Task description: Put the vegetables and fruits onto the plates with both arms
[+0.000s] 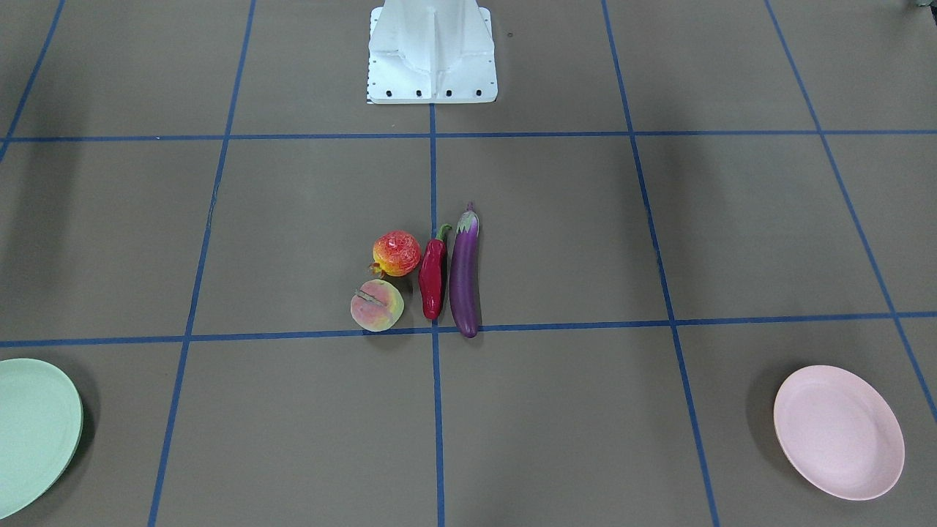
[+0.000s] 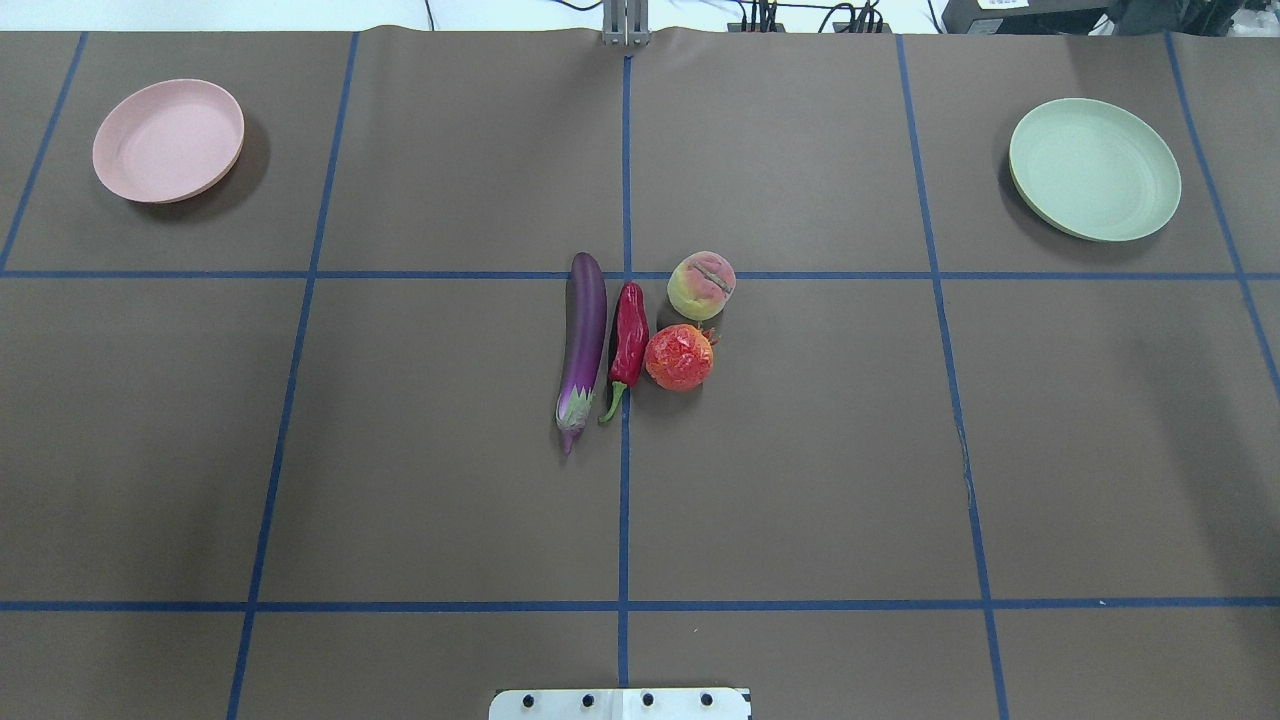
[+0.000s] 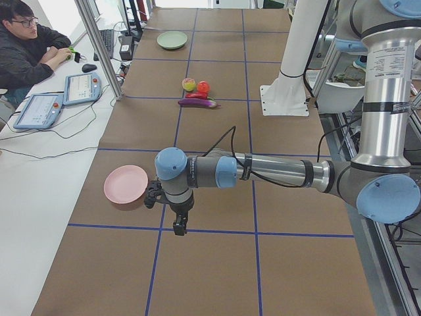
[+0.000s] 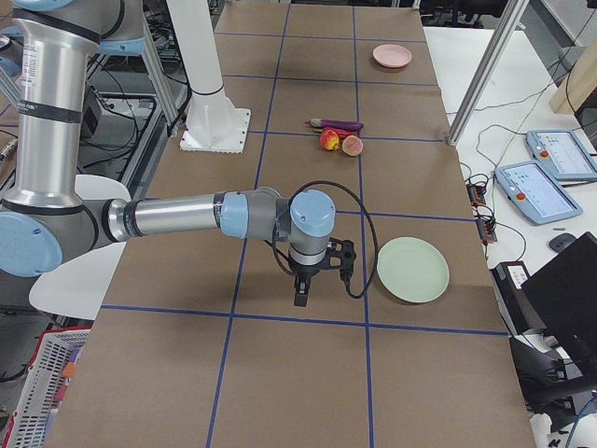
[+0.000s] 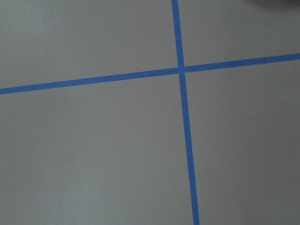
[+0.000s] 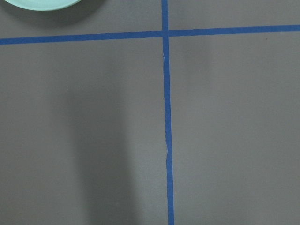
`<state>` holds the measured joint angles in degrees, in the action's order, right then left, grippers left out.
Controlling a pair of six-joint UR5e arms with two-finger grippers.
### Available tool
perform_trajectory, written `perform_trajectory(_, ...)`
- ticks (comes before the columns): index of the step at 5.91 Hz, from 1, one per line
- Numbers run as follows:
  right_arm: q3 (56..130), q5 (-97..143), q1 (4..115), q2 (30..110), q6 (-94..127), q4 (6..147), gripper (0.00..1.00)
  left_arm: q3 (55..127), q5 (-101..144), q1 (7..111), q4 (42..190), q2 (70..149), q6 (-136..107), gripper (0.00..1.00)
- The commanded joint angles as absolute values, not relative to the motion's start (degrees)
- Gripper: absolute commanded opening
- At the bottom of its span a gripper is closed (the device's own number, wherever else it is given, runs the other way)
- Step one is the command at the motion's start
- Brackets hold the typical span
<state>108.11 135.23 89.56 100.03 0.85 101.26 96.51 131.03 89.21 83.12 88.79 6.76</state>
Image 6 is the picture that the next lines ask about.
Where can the light green plate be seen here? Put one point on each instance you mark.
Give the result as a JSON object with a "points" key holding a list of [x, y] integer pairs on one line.
{"points": [[42, 5]]}

